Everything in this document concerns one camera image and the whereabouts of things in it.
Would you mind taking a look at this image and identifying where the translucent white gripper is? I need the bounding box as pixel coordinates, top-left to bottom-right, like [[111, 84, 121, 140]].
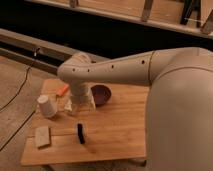
[[64, 90, 96, 115]]

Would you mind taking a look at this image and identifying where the black cable on floor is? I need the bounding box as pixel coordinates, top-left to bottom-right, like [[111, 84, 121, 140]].
[[0, 47, 42, 152]]

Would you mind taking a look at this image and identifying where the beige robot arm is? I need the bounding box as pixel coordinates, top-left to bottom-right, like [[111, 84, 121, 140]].
[[57, 47, 213, 171]]

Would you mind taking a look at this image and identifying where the wooden board table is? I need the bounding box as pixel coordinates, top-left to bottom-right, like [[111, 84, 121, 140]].
[[21, 84, 148, 166]]

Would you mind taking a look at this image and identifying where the dark red bowl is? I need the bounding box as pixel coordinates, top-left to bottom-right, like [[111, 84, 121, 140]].
[[91, 85, 111, 106]]

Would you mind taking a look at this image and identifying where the orange marker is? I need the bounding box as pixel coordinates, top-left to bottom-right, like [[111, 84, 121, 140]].
[[56, 85, 69, 97]]

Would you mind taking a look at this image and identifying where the beige sponge block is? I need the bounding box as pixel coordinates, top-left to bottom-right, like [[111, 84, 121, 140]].
[[35, 126, 50, 148]]

